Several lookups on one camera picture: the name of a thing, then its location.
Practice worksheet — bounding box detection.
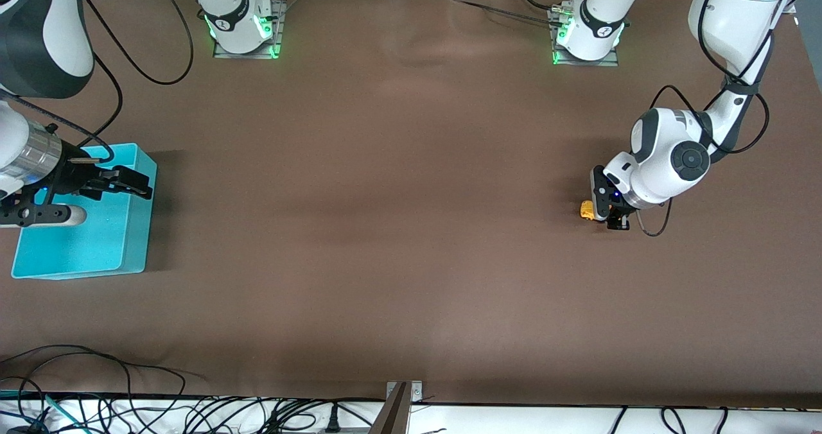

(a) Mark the grey camera mount pole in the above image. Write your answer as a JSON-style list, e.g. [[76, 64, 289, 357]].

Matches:
[[369, 383, 412, 434]]

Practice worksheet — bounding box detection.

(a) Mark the small metal bracket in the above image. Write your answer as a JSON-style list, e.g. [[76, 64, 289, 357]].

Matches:
[[386, 381, 424, 403]]

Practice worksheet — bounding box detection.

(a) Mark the black braided table cable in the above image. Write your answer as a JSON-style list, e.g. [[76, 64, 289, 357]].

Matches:
[[450, 0, 559, 28]]

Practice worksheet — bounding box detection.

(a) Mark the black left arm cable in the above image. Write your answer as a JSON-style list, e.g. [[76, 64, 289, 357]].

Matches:
[[633, 0, 803, 238]]

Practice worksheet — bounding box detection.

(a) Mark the white table ledge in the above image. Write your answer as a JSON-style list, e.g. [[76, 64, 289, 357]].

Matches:
[[0, 394, 822, 434]]

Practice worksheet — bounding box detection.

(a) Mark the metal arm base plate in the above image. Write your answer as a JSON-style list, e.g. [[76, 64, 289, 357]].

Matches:
[[212, 0, 288, 60], [548, 7, 620, 67]]

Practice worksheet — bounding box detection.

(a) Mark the teal cable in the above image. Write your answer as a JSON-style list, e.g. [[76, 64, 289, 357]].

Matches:
[[0, 389, 87, 434]]

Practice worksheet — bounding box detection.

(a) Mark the black hanging loop cable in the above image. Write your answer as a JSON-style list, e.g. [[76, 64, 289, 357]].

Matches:
[[80, 0, 195, 87]]

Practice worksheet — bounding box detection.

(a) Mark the turquoise plastic bin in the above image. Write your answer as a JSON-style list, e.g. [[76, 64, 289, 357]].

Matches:
[[11, 142, 158, 281]]

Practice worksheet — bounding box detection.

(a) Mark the brown table cover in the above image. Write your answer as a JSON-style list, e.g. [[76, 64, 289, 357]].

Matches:
[[0, 0, 822, 409]]

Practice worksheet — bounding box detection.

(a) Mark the long black floor cable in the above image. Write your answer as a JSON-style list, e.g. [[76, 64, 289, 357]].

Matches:
[[0, 344, 206, 434]]

